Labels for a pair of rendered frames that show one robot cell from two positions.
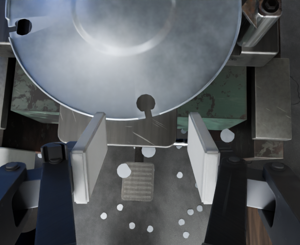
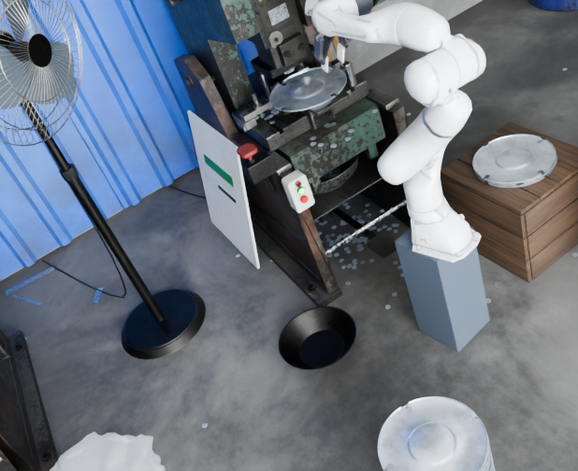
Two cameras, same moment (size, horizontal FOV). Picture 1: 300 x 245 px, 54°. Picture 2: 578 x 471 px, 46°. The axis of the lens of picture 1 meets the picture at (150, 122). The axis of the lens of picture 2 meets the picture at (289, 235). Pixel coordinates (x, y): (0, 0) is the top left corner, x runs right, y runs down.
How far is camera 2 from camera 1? 2.26 m
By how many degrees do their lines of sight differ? 44
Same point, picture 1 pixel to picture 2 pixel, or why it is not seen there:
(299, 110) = not seen: hidden behind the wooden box
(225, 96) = (364, 106)
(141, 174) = (382, 239)
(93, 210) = (377, 310)
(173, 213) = not seen: hidden behind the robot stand
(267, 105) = (381, 98)
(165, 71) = (332, 88)
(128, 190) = (382, 250)
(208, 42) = (338, 78)
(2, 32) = (271, 133)
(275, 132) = (391, 100)
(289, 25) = not seen: hidden behind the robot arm
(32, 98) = (295, 150)
